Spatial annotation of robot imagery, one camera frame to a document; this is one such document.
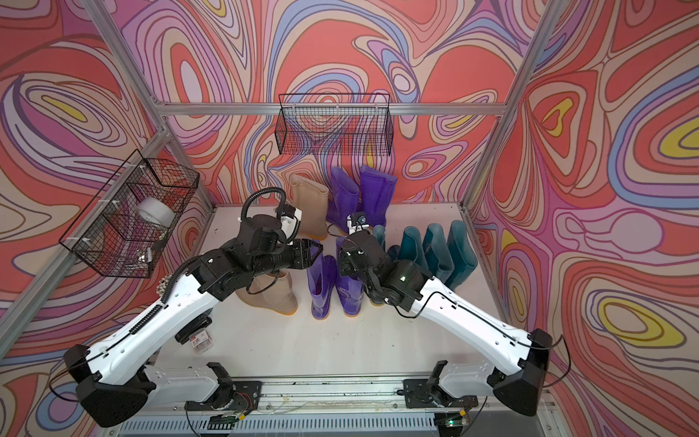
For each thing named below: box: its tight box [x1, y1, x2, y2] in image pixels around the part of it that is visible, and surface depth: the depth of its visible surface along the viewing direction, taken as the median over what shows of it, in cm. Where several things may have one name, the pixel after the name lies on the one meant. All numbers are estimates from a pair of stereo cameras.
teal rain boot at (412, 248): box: [400, 225, 430, 272], surface depth 78 cm
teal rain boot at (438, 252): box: [423, 223, 456, 285], surface depth 76 cm
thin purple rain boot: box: [326, 165, 360, 234], surface depth 97 cm
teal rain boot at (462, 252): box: [445, 220, 478, 291], surface depth 75 cm
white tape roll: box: [135, 196, 177, 228], surface depth 76 cm
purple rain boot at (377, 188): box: [359, 165, 398, 227], surface depth 98 cm
